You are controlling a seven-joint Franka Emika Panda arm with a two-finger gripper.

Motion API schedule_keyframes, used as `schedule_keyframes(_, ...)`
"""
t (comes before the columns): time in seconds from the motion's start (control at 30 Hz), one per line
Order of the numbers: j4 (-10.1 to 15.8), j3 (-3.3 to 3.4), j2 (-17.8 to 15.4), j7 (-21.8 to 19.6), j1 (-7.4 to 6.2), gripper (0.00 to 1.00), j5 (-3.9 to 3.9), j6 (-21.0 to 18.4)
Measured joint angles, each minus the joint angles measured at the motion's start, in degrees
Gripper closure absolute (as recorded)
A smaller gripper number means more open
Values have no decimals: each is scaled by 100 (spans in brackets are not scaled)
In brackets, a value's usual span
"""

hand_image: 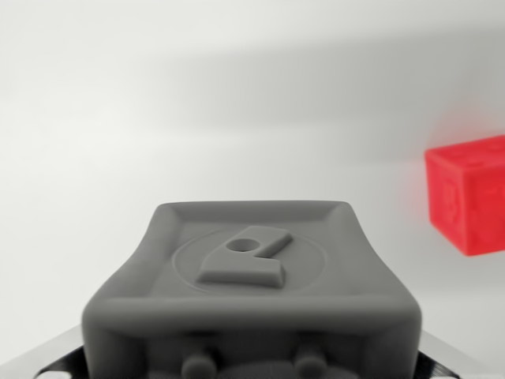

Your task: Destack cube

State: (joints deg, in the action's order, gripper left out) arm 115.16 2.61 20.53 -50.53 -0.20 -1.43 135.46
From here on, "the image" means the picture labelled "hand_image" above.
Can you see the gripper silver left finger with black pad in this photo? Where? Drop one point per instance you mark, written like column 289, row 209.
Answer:
column 59, row 361

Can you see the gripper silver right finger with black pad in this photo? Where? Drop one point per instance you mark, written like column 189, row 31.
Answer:
column 442, row 365

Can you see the grey dice cube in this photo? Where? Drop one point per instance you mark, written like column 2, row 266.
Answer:
column 252, row 288

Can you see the red dice cube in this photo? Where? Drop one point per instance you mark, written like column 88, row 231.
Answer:
column 473, row 197

